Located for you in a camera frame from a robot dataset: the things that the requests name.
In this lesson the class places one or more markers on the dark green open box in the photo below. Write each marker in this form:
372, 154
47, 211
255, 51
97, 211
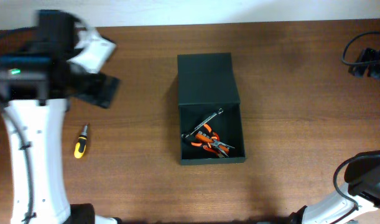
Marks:
206, 83

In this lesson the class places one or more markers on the orange bit holder strip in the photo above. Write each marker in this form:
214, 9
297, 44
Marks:
204, 138

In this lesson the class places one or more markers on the small red cutting pliers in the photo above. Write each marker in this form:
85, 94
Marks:
214, 136

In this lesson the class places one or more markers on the yellow black stubby screwdriver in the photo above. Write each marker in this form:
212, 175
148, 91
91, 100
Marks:
80, 146

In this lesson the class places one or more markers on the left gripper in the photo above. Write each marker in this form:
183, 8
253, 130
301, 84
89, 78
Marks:
92, 88

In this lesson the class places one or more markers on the silver double-ended wrench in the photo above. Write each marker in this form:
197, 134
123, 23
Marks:
196, 128

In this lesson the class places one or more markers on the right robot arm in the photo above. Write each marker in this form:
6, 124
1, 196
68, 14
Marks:
357, 179

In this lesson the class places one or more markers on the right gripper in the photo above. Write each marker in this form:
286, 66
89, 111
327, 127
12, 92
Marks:
369, 65

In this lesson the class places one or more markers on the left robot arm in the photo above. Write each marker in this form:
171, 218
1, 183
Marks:
37, 83

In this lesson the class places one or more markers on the orange black needle-nose pliers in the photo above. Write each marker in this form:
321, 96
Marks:
206, 128

